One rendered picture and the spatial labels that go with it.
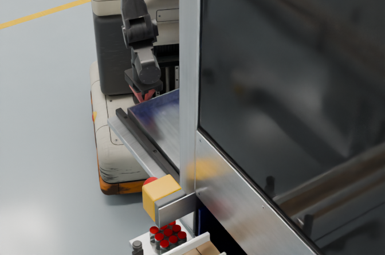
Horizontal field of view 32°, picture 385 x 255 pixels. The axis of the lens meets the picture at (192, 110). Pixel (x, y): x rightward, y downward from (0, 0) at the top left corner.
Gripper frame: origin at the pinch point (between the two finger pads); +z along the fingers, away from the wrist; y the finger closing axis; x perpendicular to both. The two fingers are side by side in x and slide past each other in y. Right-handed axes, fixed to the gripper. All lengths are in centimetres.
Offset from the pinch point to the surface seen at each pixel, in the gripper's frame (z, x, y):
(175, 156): 1.7, -2.5, 20.7
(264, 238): -22, -12, 68
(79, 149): 91, 9, -81
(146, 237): 1.8, -21.7, 39.6
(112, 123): 2.1, -10.4, 0.7
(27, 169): 91, -15, -82
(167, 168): -0.1, -7.4, 24.9
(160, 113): 1.9, 2.6, 4.4
